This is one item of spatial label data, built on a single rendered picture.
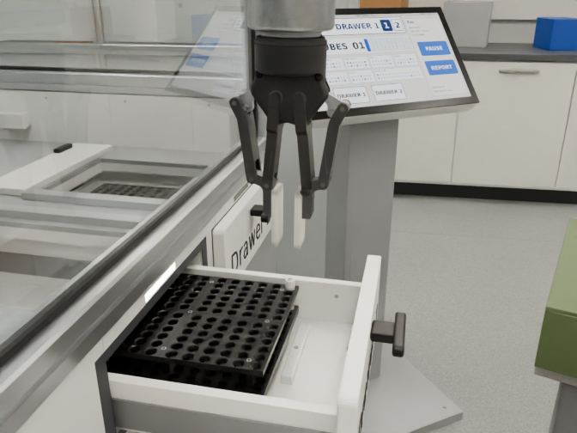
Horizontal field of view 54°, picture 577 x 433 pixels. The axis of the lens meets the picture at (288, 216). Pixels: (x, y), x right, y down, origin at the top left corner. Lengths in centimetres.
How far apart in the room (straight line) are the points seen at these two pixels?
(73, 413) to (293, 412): 19
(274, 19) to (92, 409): 40
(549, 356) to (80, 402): 60
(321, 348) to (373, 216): 98
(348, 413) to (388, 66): 114
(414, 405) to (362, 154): 82
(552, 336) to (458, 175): 285
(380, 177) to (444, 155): 200
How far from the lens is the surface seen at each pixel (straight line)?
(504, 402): 205
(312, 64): 58
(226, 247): 83
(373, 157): 160
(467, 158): 363
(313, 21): 57
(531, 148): 368
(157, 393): 58
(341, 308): 76
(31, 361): 48
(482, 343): 231
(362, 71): 148
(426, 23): 169
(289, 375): 65
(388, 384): 196
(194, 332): 64
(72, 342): 52
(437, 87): 158
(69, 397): 54
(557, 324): 84
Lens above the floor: 125
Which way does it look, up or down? 22 degrees down
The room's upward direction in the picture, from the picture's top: straight up
